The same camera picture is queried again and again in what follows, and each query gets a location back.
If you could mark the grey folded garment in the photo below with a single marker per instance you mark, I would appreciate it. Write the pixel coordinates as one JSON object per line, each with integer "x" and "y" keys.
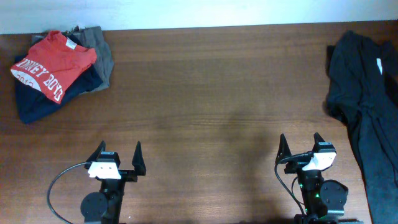
{"x": 96, "y": 77}

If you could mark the black garment at right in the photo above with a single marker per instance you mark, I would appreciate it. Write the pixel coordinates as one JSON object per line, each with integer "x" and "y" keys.
{"x": 358, "y": 70}

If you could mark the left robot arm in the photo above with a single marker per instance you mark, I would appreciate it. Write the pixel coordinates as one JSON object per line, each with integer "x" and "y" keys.
{"x": 104, "y": 206}

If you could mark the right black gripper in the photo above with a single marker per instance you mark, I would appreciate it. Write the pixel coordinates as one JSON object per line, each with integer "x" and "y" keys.
{"x": 283, "y": 150}

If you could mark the navy folded garment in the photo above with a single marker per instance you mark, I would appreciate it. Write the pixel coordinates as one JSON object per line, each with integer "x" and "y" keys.
{"x": 33, "y": 105}

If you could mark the dark green t-shirt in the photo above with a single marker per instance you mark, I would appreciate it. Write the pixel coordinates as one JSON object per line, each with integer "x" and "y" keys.
{"x": 374, "y": 143}

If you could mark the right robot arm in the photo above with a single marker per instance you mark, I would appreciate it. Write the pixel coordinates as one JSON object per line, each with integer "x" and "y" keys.
{"x": 323, "y": 200}

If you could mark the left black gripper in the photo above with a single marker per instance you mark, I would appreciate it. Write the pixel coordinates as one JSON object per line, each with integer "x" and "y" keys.
{"x": 138, "y": 164}

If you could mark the red folded printed t-shirt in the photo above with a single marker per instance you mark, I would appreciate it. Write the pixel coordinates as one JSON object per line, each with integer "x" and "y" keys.
{"x": 53, "y": 64}

